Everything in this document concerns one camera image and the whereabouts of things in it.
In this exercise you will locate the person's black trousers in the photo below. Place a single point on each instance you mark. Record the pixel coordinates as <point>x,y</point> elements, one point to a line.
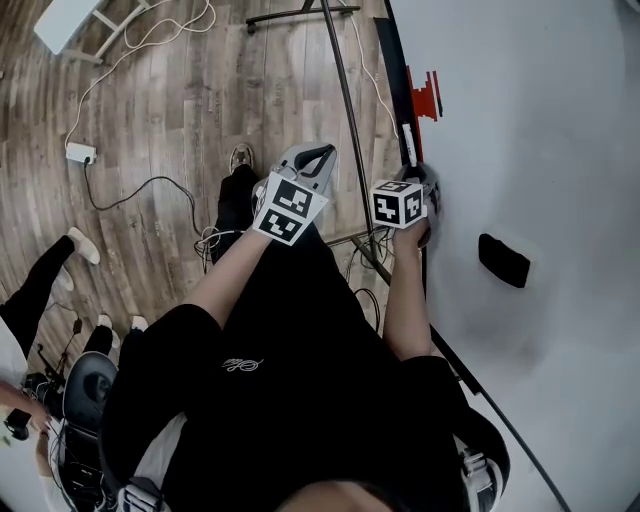
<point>290,280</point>

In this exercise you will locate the white power strip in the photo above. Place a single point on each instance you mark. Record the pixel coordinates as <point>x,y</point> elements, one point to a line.
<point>81,152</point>

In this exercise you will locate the black swivel chair seat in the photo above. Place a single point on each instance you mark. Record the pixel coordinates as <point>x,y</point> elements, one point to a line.
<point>90,385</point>

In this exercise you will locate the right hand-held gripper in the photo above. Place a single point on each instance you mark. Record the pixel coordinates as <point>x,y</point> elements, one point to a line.
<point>395,205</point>

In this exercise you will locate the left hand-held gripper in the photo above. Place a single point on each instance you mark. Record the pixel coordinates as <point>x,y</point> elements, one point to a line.
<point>290,205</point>

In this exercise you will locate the black metal tripod stand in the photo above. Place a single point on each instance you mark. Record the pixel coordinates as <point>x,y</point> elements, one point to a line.
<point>345,100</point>

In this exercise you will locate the red marker holder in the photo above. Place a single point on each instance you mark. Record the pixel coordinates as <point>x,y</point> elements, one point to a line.
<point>425,97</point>

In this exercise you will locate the black rectangular block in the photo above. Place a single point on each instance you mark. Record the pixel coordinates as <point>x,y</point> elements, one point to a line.
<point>502,260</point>

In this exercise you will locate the person's left shoe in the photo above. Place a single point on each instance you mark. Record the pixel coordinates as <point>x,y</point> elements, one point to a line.
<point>242,157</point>

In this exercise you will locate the white stool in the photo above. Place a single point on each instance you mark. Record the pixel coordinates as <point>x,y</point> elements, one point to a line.
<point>65,22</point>

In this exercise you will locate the person's black shirt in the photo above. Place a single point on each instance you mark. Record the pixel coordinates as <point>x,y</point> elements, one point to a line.
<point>300,400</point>

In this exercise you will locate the person's right forearm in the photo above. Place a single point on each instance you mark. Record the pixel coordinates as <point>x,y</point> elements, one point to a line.
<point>407,300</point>

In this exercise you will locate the person's left forearm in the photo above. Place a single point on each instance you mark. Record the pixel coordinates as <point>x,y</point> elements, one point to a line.
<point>225,280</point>

